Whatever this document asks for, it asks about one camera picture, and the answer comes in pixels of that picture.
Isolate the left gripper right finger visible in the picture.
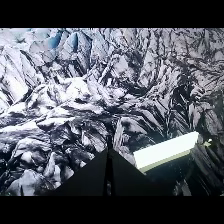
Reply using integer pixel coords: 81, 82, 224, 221
110, 149, 175, 197

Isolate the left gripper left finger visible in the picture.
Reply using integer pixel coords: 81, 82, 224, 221
53, 147, 109, 197

